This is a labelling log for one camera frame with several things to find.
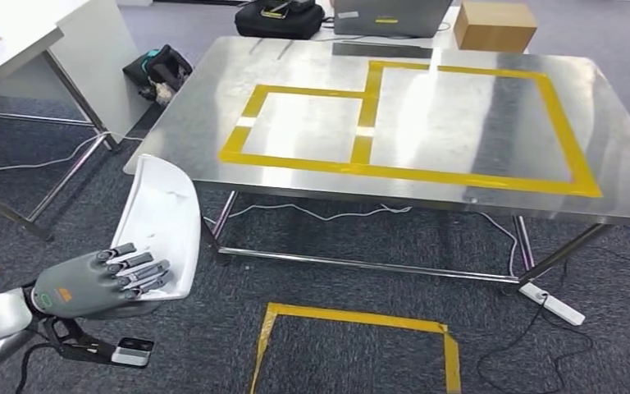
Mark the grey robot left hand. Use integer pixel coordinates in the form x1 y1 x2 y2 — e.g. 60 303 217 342
30 243 174 320

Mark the white plastic mirror cover part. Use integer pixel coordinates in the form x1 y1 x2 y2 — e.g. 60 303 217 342
109 154 202 302

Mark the stainless steel workbench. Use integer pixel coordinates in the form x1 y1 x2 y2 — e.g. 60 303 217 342
123 35 630 297

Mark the black bag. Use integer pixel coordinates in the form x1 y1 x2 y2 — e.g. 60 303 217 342
121 44 194 104

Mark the small yellow tape rectangle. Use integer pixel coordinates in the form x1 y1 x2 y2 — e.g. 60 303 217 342
217 84 378 174

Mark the white table with metal legs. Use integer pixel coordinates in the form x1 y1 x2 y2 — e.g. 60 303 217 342
0 0 150 241

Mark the yellow floor tape square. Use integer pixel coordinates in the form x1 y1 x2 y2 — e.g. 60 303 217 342
249 302 462 394

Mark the black carrying case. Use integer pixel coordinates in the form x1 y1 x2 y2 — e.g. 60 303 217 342
234 0 326 40

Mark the grey laptop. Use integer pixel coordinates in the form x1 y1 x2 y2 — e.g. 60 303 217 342
334 0 454 39

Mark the large yellow tape rectangle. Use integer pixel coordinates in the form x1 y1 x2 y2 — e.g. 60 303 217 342
349 59 603 199

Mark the white power strip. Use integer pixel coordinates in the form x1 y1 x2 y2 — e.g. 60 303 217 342
518 282 587 328

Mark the brown cardboard box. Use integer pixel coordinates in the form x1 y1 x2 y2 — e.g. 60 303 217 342
453 1 539 54

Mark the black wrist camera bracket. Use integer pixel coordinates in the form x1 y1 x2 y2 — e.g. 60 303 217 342
43 317 131 364

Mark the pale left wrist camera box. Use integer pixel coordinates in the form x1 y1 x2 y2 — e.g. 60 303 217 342
111 337 155 369

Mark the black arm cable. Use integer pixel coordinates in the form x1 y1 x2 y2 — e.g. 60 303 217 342
13 341 45 394

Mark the white floor cable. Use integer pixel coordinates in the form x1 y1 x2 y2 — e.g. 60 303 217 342
0 131 145 176
203 202 520 278

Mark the black looped floor cable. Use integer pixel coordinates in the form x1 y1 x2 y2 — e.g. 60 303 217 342
476 295 595 394

